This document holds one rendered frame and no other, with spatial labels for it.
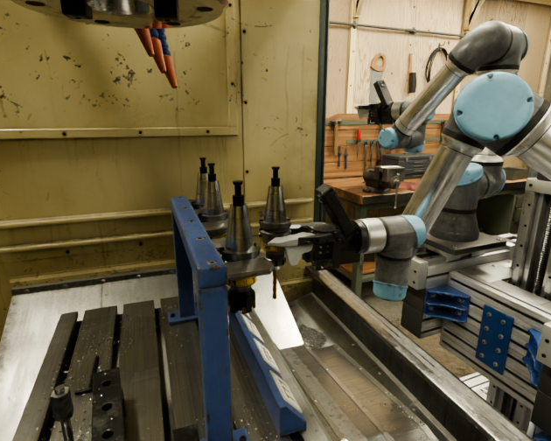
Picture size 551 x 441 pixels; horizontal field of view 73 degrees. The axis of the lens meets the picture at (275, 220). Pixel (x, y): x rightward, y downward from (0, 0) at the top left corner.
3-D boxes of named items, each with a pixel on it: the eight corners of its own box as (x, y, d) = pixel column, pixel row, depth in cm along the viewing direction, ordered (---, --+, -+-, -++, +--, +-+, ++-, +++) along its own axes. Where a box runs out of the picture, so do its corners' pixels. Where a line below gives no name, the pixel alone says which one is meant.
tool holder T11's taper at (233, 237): (221, 243, 59) (220, 202, 57) (248, 241, 60) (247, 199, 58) (229, 253, 55) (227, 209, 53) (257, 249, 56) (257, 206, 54)
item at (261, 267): (267, 261, 57) (267, 255, 56) (278, 274, 52) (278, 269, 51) (221, 267, 54) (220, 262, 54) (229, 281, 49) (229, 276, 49)
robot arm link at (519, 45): (449, 199, 129) (471, 24, 114) (470, 193, 137) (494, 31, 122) (484, 205, 119) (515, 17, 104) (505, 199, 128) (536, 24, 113)
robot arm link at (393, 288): (408, 286, 92) (414, 244, 89) (405, 307, 82) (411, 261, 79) (375, 280, 95) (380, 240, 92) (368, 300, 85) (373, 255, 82)
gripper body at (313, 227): (313, 272, 73) (366, 265, 77) (315, 229, 71) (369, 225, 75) (298, 258, 80) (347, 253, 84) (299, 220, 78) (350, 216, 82)
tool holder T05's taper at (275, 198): (262, 217, 74) (262, 183, 72) (284, 216, 74) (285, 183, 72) (264, 223, 69) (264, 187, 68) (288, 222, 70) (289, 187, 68)
